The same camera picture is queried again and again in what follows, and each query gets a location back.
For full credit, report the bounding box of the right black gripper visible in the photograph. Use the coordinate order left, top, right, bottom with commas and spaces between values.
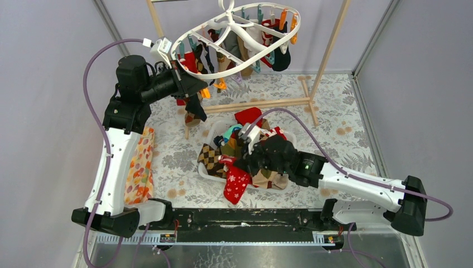
233, 138, 289, 177

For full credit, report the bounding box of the red snowflake christmas sock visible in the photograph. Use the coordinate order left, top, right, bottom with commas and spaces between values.
218, 155, 252, 205

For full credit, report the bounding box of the white round clip hanger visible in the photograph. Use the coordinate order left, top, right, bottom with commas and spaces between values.
170, 1, 301, 80

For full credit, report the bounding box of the dark navy sock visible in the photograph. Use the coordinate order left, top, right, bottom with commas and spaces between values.
272, 22, 291, 71

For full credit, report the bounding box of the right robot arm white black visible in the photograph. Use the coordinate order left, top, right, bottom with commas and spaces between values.
236, 136, 427, 237

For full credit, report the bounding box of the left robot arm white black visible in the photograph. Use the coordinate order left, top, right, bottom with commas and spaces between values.
71, 55, 207, 238

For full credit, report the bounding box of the red hanging sock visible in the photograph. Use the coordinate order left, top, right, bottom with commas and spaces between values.
177, 51, 198, 73

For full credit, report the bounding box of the patchwork brown green sock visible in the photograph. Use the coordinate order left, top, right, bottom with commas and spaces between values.
252, 169, 289, 190

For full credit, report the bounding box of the red sock behind basket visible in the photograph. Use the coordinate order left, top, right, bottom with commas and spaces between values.
234, 107, 262, 126

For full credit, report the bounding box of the white laundry basket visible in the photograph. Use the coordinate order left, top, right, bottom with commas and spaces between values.
197, 119, 298, 194

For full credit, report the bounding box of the brown argyle sock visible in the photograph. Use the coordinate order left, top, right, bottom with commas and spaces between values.
197, 143, 226, 178

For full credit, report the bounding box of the floral grey table mat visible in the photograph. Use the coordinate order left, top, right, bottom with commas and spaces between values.
147, 74, 378, 208

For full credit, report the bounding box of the orange leaf patterned cloth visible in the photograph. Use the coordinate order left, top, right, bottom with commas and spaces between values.
124, 127, 155, 205

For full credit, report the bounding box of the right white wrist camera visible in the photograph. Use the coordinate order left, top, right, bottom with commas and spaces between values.
238, 123, 261, 155

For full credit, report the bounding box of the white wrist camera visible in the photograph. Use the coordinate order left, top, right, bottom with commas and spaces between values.
142, 37, 172, 67
238, 123, 261, 155

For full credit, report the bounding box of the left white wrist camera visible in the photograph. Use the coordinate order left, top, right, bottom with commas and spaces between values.
142, 37, 172, 67

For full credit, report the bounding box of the wooden drying rack frame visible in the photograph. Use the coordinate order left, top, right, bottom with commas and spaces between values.
146, 0, 353, 141

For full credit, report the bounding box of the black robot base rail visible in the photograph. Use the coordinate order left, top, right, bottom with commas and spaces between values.
149, 208, 350, 244

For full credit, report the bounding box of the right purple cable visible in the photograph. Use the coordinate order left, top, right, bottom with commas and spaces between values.
245, 108, 454, 268

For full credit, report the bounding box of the purple cable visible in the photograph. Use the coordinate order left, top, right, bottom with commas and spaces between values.
81, 38, 152, 268
245, 108, 454, 268

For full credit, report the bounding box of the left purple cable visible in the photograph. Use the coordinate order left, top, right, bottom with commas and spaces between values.
81, 38, 152, 268

